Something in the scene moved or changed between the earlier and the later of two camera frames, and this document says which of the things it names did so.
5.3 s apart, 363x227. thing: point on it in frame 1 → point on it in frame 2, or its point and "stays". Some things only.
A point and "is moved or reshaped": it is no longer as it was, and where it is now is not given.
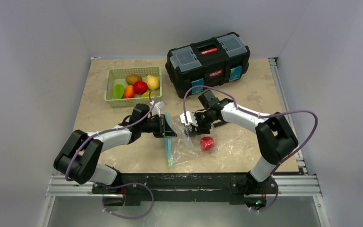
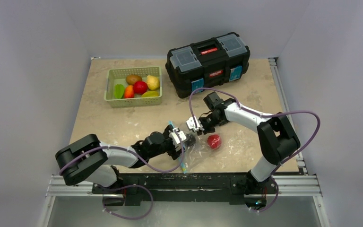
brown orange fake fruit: [132, 78] stays
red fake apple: [140, 87] stays
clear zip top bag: [226, 147] is moved or reshaped
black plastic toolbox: [214, 62] stays
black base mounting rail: [130, 189] stays
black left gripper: [164, 130] → [172, 152]
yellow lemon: [153, 82] stays
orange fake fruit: [129, 92] stays
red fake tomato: [206, 143] → [214, 141]
